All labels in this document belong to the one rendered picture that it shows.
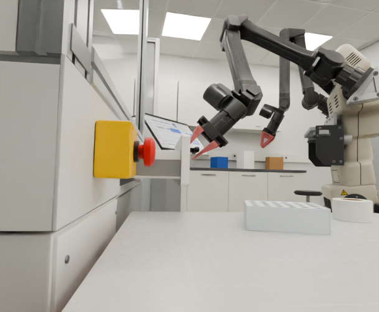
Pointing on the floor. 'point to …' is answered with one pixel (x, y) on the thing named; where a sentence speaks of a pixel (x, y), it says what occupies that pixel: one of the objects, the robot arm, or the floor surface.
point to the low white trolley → (241, 267)
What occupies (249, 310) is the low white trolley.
